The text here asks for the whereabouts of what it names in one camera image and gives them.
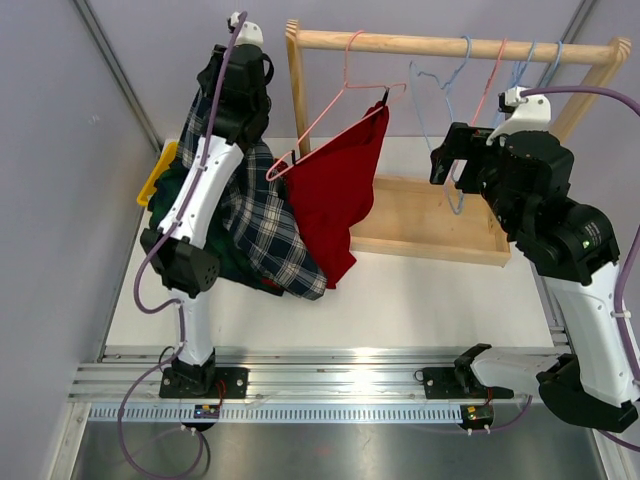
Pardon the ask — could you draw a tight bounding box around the blue hanger with plaid skirt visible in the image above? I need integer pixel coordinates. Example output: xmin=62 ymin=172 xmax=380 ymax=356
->
xmin=408 ymin=34 xmax=474 ymax=216

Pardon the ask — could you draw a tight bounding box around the navy white plaid skirt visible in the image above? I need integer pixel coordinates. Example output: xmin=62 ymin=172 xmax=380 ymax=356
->
xmin=179 ymin=89 xmax=329 ymax=301

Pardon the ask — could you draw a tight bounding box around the red skirt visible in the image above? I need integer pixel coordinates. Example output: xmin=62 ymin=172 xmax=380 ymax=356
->
xmin=285 ymin=102 xmax=389 ymax=289

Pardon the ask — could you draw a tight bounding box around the dark green plaid skirt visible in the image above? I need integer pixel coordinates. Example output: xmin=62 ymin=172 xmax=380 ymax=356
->
xmin=147 ymin=161 xmax=284 ymax=297

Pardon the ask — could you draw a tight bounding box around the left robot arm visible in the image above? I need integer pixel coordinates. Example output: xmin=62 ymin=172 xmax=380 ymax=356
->
xmin=141 ymin=44 xmax=273 ymax=399

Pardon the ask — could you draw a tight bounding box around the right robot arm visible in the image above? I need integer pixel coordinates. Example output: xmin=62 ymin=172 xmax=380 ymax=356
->
xmin=430 ymin=122 xmax=639 ymax=433

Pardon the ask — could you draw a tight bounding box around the wooden clothes rack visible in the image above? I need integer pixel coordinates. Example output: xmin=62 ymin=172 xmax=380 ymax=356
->
xmin=285 ymin=19 xmax=632 ymax=267

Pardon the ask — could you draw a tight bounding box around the yellow plastic tray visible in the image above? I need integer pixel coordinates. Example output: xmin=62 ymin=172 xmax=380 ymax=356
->
xmin=136 ymin=140 xmax=178 ymax=207

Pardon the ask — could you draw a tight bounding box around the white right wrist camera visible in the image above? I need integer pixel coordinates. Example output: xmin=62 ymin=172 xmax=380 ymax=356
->
xmin=486 ymin=86 xmax=551 ymax=146

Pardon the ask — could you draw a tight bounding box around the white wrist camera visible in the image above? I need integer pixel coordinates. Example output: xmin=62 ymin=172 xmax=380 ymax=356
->
xmin=227 ymin=12 xmax=264 ymax=48
xmin=486 ymin=86 xmax=551 ymax=146

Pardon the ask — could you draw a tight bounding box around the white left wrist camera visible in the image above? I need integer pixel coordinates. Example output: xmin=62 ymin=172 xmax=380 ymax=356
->
xmin=227 ymin=12 xmax=264 ymax=48

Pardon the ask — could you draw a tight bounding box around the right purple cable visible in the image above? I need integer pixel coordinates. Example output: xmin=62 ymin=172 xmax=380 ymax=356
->
xmin=504 ymin=85 xmax=640 ymax=449

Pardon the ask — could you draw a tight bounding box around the purple cable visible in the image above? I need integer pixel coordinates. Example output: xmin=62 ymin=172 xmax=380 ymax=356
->
xmin=117 ymin=12 xmax=249 ymax=476
xmin=504 ymin=85 xmax=640 ymax=449

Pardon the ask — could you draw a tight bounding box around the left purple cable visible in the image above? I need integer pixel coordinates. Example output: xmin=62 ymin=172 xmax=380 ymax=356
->
xmin=117 ymin=12 xmax=249 ymax=476

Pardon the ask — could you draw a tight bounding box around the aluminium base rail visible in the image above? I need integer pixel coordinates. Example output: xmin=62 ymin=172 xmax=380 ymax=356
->
xmin=67 ymin=344 xmax=581 ymax=426

